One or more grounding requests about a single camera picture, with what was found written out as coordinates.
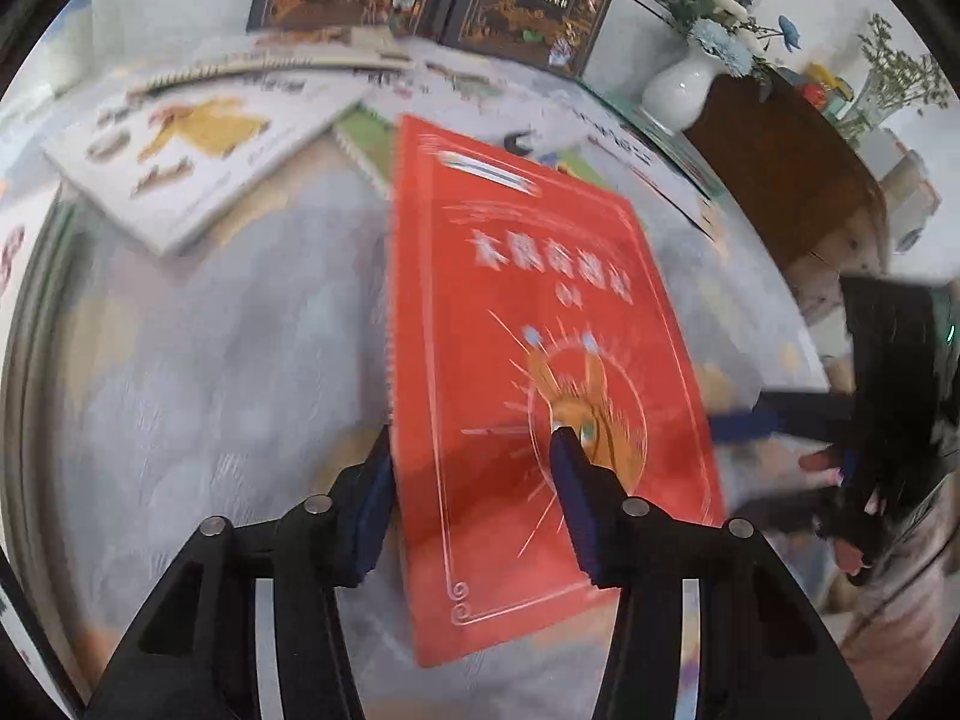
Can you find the colourful toy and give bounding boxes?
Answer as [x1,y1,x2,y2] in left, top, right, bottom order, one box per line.
[795,64,856,110]

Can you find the person's right hand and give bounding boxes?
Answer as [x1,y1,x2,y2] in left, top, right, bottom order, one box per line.
[797,444,875,580]

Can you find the blue and white artificial flowers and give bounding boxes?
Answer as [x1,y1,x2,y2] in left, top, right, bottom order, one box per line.
[660,0,807,83]

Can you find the brown wooden cabinet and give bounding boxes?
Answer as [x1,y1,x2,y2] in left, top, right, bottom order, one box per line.
[682,71,893,316]

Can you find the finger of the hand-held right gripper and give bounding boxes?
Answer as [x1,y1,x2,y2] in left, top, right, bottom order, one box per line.
[707,387,857,446]
[737,486,824,535]

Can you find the green sprig bouquet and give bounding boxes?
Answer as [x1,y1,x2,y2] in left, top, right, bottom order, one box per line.
[847,11,950,143]

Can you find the thick white cartoon book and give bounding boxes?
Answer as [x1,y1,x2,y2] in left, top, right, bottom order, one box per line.
[510,94,732,241]

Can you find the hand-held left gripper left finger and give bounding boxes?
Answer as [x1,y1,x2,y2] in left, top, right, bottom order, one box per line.
[82,424,398,720]

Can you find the white spiral-bound figure book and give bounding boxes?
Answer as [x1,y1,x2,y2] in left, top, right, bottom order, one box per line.
[41,82,376,256]

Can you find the light green landscape book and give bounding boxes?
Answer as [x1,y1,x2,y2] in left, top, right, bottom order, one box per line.
[332,103,398,192]

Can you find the red book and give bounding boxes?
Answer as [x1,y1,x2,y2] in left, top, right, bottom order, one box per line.
[386,114,727,668]

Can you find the white ribbed vase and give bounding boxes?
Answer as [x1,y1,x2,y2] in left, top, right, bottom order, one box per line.
[641,45,728,132]

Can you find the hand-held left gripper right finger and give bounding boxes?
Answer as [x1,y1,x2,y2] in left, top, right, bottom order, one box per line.
[547,424,875,720]

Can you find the thin white booklet stack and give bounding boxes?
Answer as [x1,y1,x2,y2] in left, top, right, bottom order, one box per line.
[127,26,421,102]

